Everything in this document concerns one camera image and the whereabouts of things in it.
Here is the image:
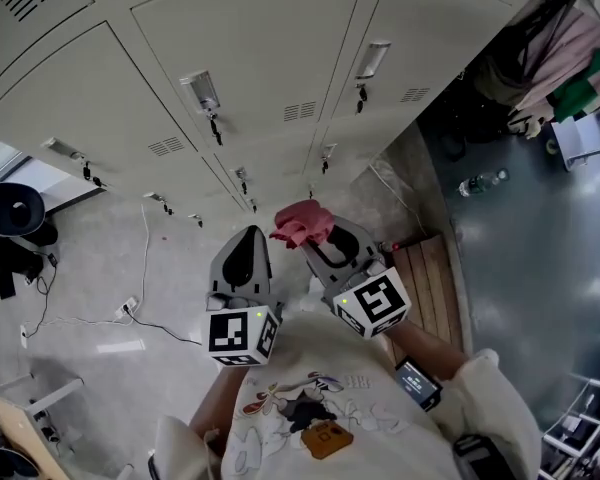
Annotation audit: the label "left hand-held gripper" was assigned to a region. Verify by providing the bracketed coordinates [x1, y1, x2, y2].
[201, 224, 286, 369]

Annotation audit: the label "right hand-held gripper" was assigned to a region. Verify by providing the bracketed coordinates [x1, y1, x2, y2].
[298, 215, 412, 339]

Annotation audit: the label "pink microfibre cloth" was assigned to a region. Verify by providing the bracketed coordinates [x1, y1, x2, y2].
[268, 198, 337, 251]

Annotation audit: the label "grey metal lockers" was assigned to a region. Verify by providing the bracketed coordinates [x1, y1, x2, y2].
[0, 0, 564, 229]

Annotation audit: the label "khaki shoulder bag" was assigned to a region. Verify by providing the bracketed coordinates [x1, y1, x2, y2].
[472, 60, 529, 107]

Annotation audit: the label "person's right forearm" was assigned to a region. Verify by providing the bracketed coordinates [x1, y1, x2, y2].
[382, 317, 474, 384]

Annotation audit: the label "person's left forearm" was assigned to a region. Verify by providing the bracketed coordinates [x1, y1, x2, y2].
[187, 362, 254, 442]

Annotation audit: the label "wooden slat platform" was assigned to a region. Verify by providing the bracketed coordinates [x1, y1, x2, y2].
[383, 233, 465, 369]

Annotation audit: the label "white cartoon print shirt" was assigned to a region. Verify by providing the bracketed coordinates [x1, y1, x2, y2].
[152, 310, 544, 480]

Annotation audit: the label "white power strip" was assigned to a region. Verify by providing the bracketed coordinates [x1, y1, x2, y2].
[113, 295, 140, 320]

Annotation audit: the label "black wrist screen device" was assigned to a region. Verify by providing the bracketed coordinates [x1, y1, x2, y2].
[393, 355, 445, 413]

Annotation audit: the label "clear bottle green label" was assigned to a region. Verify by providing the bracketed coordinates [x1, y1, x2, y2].
[457, 167, 510, 199]

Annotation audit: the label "orange small box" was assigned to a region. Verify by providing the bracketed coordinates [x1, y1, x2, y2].
[299, 419, 356, 462]

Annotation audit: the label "white cloth bag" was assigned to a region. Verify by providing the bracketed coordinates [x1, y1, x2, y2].
[507, 108, 545, 140]

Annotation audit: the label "black pouch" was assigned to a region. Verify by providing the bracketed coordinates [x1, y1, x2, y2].
[451, 431, 507, 480]

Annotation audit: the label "white small table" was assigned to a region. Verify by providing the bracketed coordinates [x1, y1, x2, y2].
[549, 111, 600, 172]

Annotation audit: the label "wooden desk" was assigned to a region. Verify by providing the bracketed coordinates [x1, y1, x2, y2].
[0, 386, 59, 480]

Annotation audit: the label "green garment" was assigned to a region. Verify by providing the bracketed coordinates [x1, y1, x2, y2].
[552, 47, 600, 123]

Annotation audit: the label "pink garment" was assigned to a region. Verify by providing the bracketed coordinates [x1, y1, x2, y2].
[514, 10, 600, 117]

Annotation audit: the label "thin white cable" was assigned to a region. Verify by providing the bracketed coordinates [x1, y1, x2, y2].
[24, 316, 134, 328]

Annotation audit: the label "black cable with adapter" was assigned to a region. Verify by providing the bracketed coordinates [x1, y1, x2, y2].
[22, 250, 60, 339]

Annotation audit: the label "white metal frame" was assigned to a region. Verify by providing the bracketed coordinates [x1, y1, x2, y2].
[0, 373, 85, 417]

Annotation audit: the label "white wire shelf rack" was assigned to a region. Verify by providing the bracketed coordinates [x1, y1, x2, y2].
[538, 371, 600, 480]

